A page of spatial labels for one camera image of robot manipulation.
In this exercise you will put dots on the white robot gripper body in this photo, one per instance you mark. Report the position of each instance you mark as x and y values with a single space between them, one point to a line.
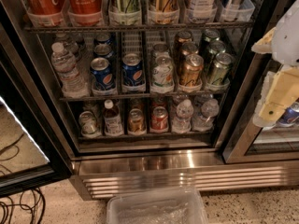
287 41

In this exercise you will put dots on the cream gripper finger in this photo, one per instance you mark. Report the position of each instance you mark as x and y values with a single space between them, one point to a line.
264 45
279 91

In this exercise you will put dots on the clear water bottle bottom shelf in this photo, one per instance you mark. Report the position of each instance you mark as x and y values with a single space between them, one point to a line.
181 122

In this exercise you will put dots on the blue pepsi can right fridge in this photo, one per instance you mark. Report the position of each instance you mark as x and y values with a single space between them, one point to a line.
290 115

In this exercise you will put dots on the green can middle shelf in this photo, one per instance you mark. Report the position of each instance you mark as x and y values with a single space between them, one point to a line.
217 73

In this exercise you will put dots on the steel fridge door right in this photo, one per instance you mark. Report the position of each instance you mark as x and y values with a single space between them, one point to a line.
249 143

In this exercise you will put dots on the white label bottle top shelf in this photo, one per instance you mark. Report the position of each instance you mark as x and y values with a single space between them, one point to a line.
200 11

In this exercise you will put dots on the gold can middle shelf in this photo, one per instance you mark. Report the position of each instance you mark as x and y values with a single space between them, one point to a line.
190 74

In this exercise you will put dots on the clear water bottle bottom right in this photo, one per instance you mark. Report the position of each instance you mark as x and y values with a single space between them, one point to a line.
204 116

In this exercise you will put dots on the amber bottle top shelf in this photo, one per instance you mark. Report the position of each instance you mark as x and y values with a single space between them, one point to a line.
163 12

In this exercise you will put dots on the red soda can bottom shelf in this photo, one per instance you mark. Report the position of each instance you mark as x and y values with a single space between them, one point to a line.
159 120

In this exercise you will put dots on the green yellow bottle top shelf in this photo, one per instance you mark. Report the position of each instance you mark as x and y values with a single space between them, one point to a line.
125 12

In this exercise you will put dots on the gold soda can bottom shelf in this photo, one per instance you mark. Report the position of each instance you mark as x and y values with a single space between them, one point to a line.
136 122

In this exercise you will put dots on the brown drink bottle white cap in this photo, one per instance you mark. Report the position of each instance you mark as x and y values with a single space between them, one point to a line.
112 118

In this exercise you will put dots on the red coca-cola bottle right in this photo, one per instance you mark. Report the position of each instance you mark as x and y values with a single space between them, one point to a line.
85 12

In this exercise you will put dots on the red coca-cola bottle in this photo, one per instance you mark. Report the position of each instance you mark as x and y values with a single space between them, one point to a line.
85 12
46 13

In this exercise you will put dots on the large water bottle middle shelf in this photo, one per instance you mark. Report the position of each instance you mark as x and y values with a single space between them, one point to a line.
65 65

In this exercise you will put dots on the steel fridge base grille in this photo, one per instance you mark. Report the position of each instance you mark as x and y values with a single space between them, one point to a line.
106 176

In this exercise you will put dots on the red coca-cola bottle left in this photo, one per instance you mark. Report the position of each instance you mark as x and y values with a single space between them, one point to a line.
46 13

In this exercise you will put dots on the black fridge door left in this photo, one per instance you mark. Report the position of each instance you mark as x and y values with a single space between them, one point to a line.
19 94

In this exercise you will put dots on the white green soda can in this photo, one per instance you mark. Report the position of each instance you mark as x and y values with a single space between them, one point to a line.
162 74

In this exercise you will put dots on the blue pepsi can centre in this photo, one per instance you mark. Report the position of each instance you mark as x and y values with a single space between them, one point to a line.
133 78

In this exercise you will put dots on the blue pepsi can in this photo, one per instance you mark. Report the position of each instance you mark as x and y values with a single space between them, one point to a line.
103 79
133 78

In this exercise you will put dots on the clear plastic bin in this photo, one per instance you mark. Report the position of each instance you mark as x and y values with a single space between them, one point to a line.
179 205

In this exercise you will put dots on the blue pepsi can front left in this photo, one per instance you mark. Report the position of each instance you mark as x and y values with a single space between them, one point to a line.
103 79

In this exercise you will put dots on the silver can bottom left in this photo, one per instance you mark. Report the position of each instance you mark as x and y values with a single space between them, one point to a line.
89 125

